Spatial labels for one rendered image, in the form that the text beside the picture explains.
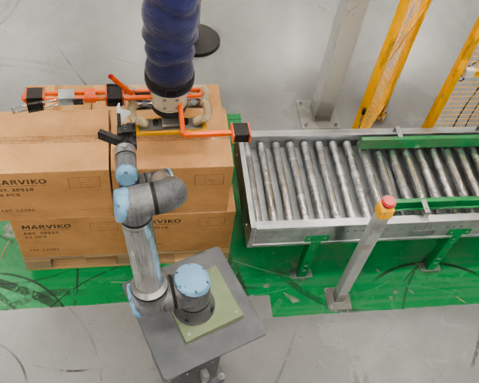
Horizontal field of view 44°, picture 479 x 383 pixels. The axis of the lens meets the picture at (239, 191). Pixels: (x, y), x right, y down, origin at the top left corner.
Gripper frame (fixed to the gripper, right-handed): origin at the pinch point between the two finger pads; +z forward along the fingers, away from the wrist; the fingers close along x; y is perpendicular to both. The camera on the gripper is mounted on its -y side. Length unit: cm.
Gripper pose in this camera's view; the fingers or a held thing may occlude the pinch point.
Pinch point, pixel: (118, 114)
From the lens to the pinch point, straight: 274.5
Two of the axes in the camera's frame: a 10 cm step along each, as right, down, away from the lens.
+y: 9.8, -0.7, 1.7
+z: -1.5, -8.1, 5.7
